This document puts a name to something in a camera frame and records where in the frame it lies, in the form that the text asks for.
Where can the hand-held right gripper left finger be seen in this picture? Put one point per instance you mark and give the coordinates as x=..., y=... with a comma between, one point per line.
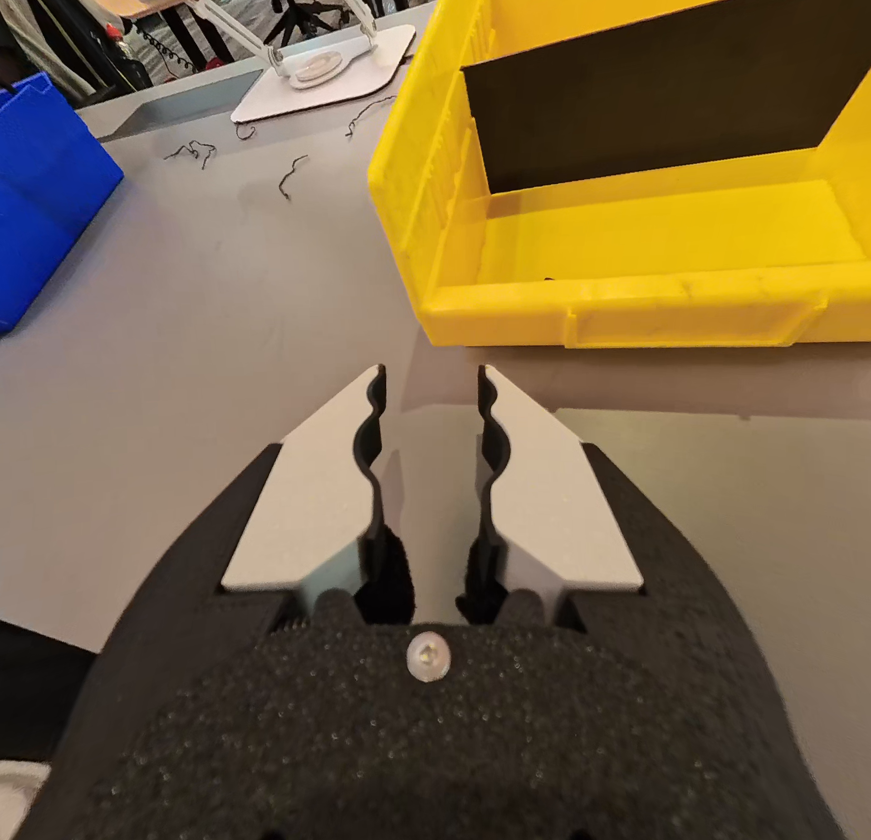
x=306, y=513

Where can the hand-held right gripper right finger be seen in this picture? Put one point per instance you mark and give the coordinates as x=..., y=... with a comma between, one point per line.
x=565, y=513

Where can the yellow plastic bin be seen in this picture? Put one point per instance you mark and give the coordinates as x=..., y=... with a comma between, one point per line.
x=646, y=241

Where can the blue plastic bin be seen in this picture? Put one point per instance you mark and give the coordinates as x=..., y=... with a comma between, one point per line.
x=47, y=193

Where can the bent black thread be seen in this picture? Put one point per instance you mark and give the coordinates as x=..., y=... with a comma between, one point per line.
x=293, y=167

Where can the tangled black thread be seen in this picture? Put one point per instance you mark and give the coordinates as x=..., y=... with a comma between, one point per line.
x=181, y=148

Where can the short curled black thread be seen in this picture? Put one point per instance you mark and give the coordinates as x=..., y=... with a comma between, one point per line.
x=238, y=132

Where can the person's pale garment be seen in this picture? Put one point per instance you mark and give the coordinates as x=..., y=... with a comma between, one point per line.
x=17, y=806

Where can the long wavy black thread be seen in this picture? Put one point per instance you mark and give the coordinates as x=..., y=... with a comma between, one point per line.
x=374, y=105

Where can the black bin divider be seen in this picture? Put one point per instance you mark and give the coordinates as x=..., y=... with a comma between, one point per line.
x=646, y=105

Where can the wooden-framed black book stand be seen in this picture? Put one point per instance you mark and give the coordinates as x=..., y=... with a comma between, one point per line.
x=340, y=71

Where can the black office chair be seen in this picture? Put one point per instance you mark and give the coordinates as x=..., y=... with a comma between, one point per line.
x=299, y=9

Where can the beige hanging jacket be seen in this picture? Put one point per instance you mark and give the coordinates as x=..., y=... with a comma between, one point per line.
x=41, y=30

